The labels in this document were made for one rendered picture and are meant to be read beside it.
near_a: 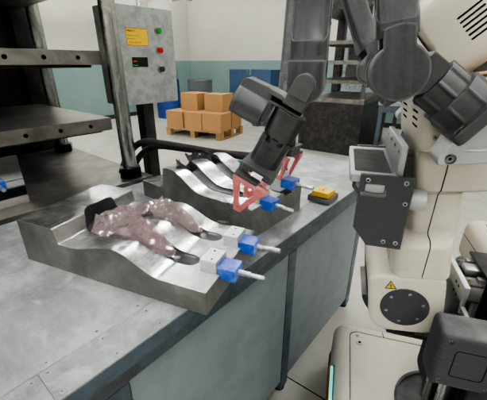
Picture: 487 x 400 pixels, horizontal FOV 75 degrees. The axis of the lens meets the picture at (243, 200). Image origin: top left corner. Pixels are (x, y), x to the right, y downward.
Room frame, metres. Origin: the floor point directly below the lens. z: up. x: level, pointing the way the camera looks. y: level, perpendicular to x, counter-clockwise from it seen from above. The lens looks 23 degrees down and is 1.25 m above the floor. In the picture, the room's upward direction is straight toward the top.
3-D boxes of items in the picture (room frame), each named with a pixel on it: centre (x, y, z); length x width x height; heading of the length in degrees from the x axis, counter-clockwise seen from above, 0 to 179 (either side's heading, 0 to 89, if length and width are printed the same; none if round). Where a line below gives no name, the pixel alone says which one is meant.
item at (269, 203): (0.80, -0.08, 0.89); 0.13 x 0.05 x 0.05; 50
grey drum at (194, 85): (8.04, 1.03, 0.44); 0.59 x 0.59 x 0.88
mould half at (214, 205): (1.02, 0.09, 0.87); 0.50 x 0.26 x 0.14; 50
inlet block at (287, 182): (0.89, -0.15, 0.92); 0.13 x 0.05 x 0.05; 51
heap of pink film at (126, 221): (0.69, 0.24, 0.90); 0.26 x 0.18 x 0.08; 67
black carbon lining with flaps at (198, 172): (1.00, 0.08, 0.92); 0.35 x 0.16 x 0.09; 50
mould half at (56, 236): (0.69, 0.25, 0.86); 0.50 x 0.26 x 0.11; 67
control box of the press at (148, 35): (1.63, 0.49, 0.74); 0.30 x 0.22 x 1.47; 140
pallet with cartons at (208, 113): (6.08, 0.72, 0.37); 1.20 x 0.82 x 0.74; 62
